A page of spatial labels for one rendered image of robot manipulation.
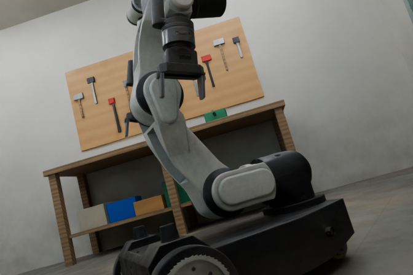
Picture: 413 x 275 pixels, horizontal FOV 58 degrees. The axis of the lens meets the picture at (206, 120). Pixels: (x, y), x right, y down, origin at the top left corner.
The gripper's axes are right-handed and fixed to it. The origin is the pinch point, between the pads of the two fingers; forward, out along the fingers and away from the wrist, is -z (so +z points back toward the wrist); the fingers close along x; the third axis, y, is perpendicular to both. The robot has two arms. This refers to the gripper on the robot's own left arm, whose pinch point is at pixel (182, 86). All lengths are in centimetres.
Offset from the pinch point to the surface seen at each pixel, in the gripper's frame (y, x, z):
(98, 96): -308, -11, 103
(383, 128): -174, -261, 34
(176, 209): -221, -64, -25
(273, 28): -210, -177, 150
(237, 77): -233, -142, 103
